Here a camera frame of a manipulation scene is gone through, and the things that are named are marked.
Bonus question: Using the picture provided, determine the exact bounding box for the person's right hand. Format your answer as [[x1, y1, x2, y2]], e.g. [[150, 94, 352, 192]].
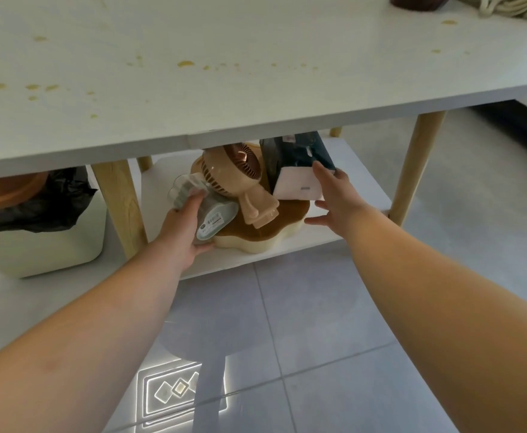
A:
[[304, 161, 373, 240]]

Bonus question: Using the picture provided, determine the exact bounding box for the person's left hand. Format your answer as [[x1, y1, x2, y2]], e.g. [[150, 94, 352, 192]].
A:
[[154, 190, 217, 272]]

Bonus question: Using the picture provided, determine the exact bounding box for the clear plastic container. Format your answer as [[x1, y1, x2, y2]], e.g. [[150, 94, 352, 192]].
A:
[[168, 173, 240, 247]]

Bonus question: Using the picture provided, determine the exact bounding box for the person's right forearm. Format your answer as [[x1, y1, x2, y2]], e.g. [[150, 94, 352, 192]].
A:
[[344, 207, 527, 433]]

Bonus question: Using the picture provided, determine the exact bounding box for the person's left forearm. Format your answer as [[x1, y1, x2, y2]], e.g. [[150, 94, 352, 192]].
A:
[[0, 244, 187, 433]]

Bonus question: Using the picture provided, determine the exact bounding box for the dark blue and white package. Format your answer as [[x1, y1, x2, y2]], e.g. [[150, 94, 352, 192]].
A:
[[259, 132, 338, 201]]

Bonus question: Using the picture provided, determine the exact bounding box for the cream flower-shaped tray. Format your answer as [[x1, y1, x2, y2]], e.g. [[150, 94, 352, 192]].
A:
[[211, 198, 315, 255]]

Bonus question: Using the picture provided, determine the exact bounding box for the beige desk fan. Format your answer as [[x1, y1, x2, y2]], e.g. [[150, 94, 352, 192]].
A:
[[190, 142, 281, 230]]

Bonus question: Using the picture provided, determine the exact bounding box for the white trash bin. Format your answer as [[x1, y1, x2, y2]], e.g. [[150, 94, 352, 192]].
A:
[[0, 188, 108, 279]]

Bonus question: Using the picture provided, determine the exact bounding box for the black trash bag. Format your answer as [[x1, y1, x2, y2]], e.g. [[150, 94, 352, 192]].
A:
[[0, 166, 99, 234]]

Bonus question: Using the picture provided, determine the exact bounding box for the orange plastic basin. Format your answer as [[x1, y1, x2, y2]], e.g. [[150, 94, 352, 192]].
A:
[[0, 171, 50, 216]]

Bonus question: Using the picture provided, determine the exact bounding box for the dark brown cup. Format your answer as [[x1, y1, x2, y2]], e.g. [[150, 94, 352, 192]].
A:
[[389, 0, 452, 12]]

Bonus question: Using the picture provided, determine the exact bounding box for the cream coiled rope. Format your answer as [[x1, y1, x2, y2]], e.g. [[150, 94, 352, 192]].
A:
[[452, 0, 527, 21]]

